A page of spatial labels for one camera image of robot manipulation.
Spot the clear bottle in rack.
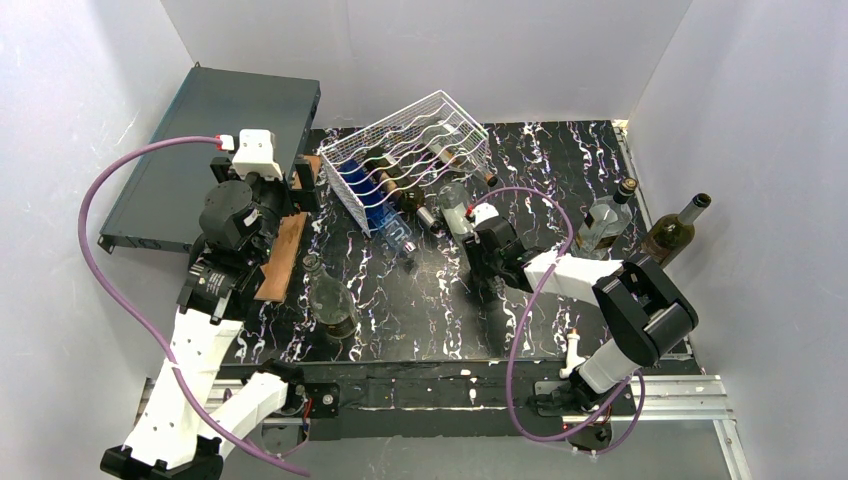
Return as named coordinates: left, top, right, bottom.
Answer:
left=421, top=121, right=500, bottom=187

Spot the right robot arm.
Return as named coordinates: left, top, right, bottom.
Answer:
left=460, top=211, right=699, bottom=443

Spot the olive wine bottle far right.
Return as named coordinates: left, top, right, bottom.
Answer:
left=640, top=193, right=712, bottom=267

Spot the clear square liquor bottle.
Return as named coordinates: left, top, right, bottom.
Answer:
left=570, top=177, right=638, bottom=260

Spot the dark green wine bottle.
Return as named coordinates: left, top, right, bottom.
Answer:
left=362, top=147, right=441, bottom=234

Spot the clear short bottle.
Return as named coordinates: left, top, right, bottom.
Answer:
left=437, top=182, right=473, bottom=244

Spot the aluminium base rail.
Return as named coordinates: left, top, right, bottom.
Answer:
left=132, top=374, right=754, bottom=480

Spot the blue glass bottle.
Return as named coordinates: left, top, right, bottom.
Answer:
left=337, top=160, right=417, bottom=259

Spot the clear round bottle front left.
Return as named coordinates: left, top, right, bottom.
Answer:
left=302, top=253, right=358, bottom=340

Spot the white wire wine rack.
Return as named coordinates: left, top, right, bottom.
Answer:
left=318, top=90, right=497, bottom=202

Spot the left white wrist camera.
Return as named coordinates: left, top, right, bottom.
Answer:
left=215, top=129, right=285, bottom=181

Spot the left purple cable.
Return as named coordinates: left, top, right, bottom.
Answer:
left=76, top=136, right=313, bottom=480

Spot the brown wooden board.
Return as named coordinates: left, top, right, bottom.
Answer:
left=254, top=154, right=323, bottom=304

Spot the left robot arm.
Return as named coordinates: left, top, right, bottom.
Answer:
left=100, top=158, right=317, bottom=479

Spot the dark grey flat box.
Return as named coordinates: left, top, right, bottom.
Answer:
left=98, top=66, right=321, bottom=253

